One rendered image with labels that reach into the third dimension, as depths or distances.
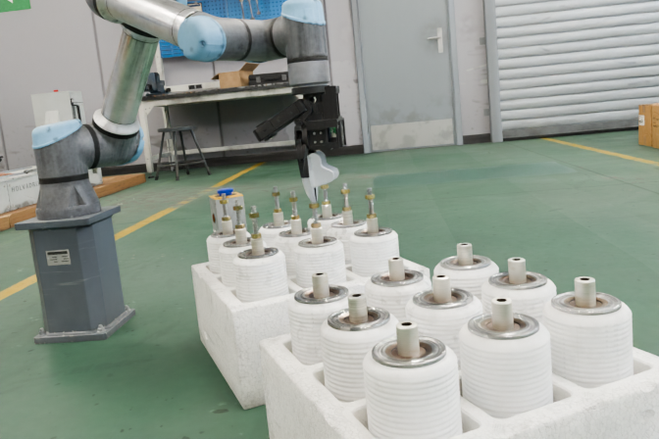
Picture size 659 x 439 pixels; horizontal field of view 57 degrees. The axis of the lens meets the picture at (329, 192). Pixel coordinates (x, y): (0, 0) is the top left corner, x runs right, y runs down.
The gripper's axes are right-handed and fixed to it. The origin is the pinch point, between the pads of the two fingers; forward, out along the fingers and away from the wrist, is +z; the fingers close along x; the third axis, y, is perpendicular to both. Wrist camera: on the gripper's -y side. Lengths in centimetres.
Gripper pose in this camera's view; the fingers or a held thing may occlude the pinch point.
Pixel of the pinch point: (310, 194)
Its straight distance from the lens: 115.6
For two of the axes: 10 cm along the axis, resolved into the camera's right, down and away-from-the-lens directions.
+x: 2.1, -1.5, 9.7
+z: 1.0, 9.9, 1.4
